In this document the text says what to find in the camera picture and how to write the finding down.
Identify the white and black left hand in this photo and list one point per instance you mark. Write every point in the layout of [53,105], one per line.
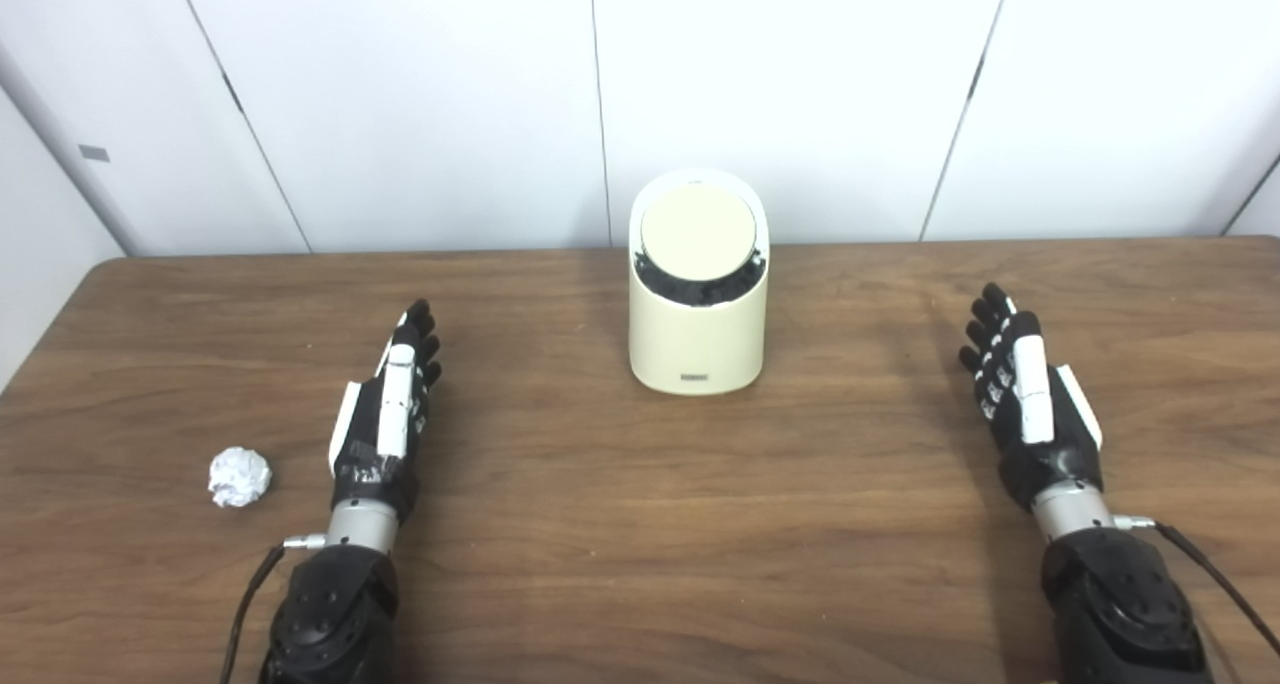
[365,464]

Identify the white and black right hand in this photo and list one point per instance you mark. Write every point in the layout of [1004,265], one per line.
[1050,459]

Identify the white paper ball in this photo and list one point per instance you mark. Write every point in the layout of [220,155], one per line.
[239,477]

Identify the cream-colored bin body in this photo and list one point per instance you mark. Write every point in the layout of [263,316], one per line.
[695,349]

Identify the round cream bin lid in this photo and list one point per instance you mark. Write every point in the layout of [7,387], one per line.
[698,232]

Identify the black bin liner bag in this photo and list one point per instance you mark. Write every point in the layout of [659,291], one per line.
[697,291]

